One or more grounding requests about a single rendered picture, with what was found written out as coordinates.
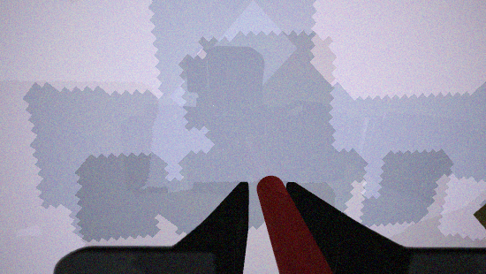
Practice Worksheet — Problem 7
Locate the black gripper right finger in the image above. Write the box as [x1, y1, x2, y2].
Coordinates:
[286, 182, 486, 274]

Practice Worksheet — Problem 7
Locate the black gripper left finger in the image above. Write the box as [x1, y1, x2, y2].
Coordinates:
[53, 182, 249, 274]

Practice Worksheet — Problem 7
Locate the red peg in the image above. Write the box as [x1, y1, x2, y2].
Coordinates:
[256, 176, 333, 274]

